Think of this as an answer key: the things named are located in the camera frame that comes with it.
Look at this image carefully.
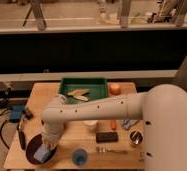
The blue box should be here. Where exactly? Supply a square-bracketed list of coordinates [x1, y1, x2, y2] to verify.
[9, 105, 24, 123]

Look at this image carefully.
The orange fruit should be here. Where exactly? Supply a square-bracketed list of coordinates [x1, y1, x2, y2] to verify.
[109, 83, 121, 95]

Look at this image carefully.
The black cable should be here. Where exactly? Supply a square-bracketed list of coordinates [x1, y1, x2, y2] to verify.
[0, 89, 12, 150]

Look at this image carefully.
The orange carrot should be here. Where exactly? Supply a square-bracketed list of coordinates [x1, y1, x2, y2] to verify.
[110, 120, 117, 130]

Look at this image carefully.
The green tray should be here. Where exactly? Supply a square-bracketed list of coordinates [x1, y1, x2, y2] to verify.
[59, 78, 108, 104]

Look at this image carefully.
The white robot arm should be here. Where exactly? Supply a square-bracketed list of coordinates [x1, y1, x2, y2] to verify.
[41, 84, 187, 171]

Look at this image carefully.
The blue grey toy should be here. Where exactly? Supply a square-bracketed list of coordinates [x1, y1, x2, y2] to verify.
[122, 120, 137, 130]

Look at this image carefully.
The small metal cup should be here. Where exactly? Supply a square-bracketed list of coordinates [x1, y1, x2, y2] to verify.
[130, 131, 143, 147]

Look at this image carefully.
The blue sponge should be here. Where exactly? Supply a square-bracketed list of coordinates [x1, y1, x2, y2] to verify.
[34, 144, 51, 163]

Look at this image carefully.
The wooden table board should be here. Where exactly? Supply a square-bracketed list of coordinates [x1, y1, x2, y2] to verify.
[4, 83, 144, 170]

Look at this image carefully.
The purple bowl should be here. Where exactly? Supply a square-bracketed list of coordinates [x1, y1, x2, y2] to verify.
[26, 134, 56, 165]

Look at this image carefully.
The white cup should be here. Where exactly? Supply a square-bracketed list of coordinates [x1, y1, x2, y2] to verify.
[84, 120, 98, 131]

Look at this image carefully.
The blue cup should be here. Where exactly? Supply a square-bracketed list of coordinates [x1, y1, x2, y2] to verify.
[72, 149, 88, 166]

